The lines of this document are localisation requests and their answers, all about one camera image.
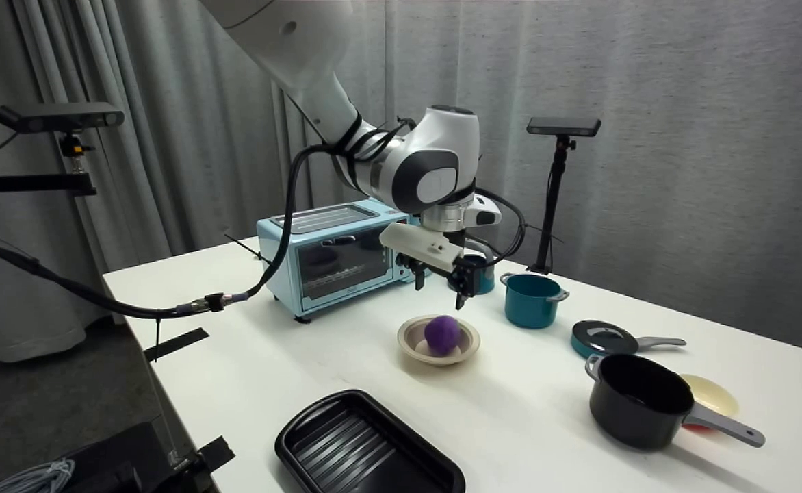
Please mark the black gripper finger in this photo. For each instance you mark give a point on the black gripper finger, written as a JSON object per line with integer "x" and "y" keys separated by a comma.
{"x": 421, "y": 275}
{"x": 462, "y": 299}

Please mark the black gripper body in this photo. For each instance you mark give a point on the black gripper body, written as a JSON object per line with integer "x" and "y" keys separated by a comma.
{"x": 462, "y": 267}

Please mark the purple plushy ball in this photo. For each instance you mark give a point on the purple plushy ball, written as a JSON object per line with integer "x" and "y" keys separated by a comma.
{"x": 443, "y": 334}

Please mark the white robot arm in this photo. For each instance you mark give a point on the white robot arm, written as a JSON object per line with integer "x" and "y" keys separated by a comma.
{"x": 429, "y": 170}

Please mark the white plate bowl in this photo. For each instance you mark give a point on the white plate bowl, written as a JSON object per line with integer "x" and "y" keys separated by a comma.
{"x": 413, "y": 343}

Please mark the cream small plate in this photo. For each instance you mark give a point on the cream small plate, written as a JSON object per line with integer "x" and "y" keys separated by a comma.
{"x": 714, "y": 395}

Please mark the teal cup behind gripper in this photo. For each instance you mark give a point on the teal cup behind gripper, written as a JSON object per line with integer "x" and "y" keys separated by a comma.
{"x": 484, "y": 277}

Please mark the teal pot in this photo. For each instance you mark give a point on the teal pot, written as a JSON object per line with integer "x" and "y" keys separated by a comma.
{"x": 533, "y": 299}

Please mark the light blue toy oven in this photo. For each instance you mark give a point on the light blue toy oven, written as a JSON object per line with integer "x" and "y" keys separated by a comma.
{"x": 336, "y": 256}

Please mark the black baking tray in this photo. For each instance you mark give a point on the black baking tray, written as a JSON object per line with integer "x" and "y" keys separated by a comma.
{"x": 350, "y": 442}

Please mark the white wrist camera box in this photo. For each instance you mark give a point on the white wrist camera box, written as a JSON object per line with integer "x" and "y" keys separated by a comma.
{"x": 424, "y": 245}

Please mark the right camera on tripod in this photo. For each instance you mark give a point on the right camera on tripod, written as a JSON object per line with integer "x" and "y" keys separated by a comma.
{"x": 569, "y": 133}

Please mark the black saucepan grey handle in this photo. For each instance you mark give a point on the black saucepan grey handle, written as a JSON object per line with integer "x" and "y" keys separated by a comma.
{"x": 643, "y": 404}

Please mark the left camera on stand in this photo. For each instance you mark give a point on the left camera on stand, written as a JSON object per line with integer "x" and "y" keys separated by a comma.
{"x": 58, "y": 119}

